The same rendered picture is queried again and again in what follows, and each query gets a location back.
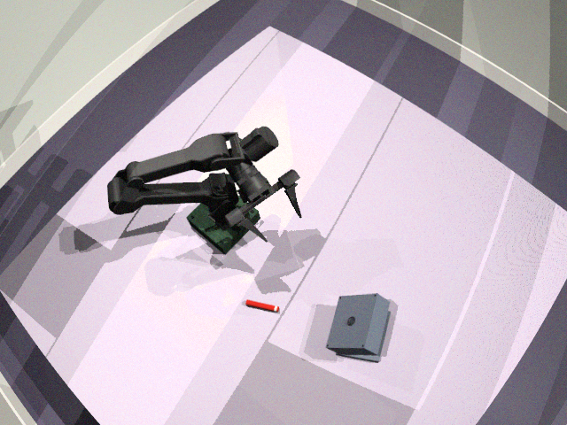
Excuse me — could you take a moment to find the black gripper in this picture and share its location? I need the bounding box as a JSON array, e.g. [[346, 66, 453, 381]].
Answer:
[[225, 164, 302, 243]]

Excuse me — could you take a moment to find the dark red peg with white band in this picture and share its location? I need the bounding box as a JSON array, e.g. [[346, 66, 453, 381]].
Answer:
[[245, 300, 279, 313]]

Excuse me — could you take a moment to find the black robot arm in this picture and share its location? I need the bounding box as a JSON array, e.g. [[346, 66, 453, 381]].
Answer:
[[107, 126, 279, 230]]

